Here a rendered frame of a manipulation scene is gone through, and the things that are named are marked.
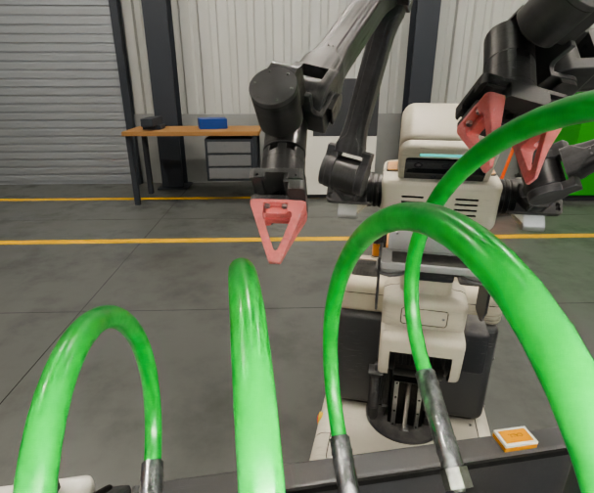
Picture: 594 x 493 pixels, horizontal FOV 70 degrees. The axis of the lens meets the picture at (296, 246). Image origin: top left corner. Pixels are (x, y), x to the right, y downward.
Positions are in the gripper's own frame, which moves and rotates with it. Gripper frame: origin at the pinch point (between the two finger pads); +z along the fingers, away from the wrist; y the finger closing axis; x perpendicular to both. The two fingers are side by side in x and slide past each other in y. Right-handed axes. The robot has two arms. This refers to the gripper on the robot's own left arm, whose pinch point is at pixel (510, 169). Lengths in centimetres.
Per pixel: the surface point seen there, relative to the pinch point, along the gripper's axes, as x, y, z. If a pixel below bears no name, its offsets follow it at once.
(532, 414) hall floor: 155, 115, 4
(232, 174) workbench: 419, -81, -233
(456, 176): -10.9, -11.5, 10.9
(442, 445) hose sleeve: 0.6, -5.8, 28.4
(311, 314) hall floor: 236, 18, -39
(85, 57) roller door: 444, -317, -369
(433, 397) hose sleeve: 1.2, -6.5, 24.8
